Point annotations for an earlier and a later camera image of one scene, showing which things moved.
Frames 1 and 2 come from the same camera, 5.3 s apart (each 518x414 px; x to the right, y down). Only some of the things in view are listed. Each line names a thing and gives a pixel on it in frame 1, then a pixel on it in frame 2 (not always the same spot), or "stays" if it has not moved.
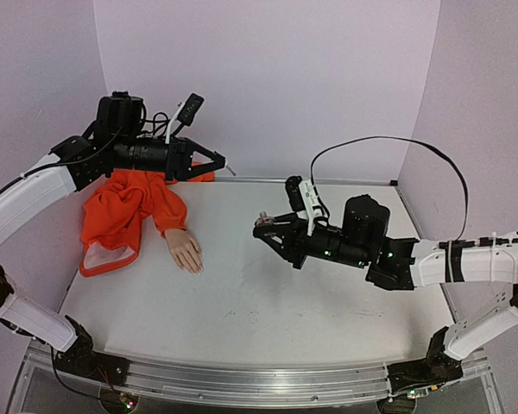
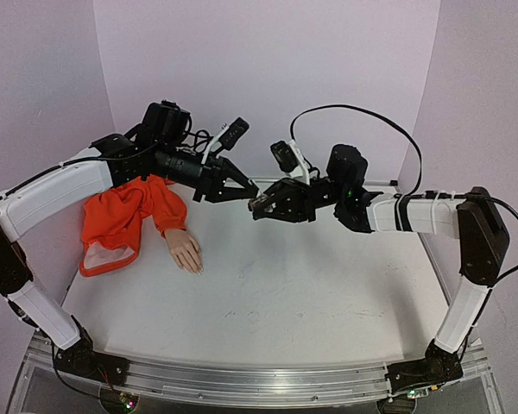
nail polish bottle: (264, 220) to (252, 202)
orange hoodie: (114, 210) stays
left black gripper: (180, 164) to (217, 191)
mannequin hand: (185, 250) stays
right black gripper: (300, 243) to (309, 199)
